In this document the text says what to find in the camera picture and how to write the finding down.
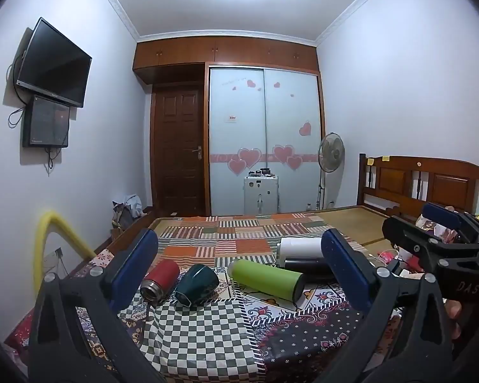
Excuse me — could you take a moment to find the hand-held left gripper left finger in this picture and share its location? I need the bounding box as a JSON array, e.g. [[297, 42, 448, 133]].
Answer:
[[27, 229, 160, 383]]

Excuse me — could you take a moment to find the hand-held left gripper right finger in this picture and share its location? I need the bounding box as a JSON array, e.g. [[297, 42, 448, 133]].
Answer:
[[320, 229, 456, 383]]

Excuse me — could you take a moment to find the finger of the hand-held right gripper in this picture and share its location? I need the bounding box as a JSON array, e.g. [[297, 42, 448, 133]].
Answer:
[[382, 215, 479, 274], [421, 201, 479, 233]]

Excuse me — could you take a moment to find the dark green cup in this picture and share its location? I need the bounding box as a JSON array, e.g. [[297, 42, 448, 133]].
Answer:
[[174, 263, 219, 308]]

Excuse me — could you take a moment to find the red thermos cup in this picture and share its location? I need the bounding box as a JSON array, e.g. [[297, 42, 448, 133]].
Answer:
[[140, 259, 181, 302]]

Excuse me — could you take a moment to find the black thermos cup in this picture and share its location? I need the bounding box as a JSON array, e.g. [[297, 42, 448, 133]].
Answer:
[[283, 259, 337, 281]]

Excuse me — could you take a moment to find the white thermos cup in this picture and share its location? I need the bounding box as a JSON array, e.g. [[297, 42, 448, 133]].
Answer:
[[277, 237, 325, 265]]

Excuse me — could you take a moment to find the light green thermos cup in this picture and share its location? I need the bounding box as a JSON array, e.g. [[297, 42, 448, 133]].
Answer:
[[227, 259, 306, 302]]

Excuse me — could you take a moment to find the person's right hand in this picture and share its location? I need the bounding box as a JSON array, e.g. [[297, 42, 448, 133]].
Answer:
[[443, 299, 463, 341]]

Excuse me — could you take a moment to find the pink floral cloth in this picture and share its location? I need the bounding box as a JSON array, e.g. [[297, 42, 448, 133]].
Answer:
[[416, 214, 458, 245]]

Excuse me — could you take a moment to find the bamboo bed mat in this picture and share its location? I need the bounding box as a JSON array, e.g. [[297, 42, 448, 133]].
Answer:
[[315, 205, 400, 249]]

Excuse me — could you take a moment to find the pile of clothes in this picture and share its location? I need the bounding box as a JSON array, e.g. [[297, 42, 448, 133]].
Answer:
[[112, 194, 145, 229]]

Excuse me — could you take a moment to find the patchwork blanket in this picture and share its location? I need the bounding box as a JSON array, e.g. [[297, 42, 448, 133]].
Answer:
[[4, 213, 404, 383]]

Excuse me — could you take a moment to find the yellow foam tube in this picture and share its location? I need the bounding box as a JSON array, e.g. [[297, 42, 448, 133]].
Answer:
[[33, 209, 97, 289]]

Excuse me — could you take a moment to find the white small cabinet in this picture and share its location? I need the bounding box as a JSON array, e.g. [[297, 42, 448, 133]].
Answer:
[[243, 169, 281, 215]]

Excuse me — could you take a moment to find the standing electric fan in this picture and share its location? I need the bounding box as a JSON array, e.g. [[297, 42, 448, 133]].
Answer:
[[316, 131, 346, 210]]

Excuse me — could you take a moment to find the brown wooden door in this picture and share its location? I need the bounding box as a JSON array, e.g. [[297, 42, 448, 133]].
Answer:
[[151, 83, 207, 216]]

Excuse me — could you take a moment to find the wooden wardrobe with heart stickers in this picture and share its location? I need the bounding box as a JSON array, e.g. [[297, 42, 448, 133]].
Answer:
[[133, 36, 326, 217]]

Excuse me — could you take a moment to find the white charging cable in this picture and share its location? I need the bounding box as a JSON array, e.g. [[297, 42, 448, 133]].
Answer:
[[368, 249, 400, 266]]

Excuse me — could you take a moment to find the wall power socket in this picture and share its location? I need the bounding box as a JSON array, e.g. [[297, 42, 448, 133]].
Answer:
[[44, 247, 65, 266]]

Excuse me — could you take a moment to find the small black wall monitor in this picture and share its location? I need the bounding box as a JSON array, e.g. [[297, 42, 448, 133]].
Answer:
[[22, 95, 70, 148]]

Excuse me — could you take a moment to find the black television cable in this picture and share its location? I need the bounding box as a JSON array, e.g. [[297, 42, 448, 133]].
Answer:
[[6, 50, 28, 129]]

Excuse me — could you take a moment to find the wall-mounted black television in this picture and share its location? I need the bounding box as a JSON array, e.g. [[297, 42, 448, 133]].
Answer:
[[16, 17, 93, 108]]

